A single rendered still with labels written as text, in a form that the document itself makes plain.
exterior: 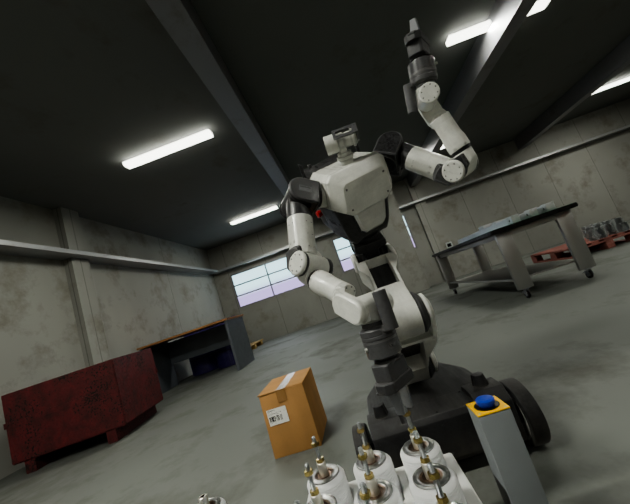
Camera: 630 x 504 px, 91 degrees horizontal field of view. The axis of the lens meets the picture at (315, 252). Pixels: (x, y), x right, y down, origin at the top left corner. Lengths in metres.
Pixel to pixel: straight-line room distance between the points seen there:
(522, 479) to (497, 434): 0.09
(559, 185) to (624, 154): 1.90
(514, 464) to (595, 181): 10.94
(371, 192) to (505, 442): 0.79
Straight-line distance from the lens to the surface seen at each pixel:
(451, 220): 9.61
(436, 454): 0.87
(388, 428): 1.17
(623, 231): 6.35
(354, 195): 1.10
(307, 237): 0.99
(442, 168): 1.17
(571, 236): 3.99
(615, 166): 12.01
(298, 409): 1.67
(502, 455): 0.86
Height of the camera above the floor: 0.65
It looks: 8 degrees up
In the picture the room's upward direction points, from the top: 19 degrees counter-clockwise
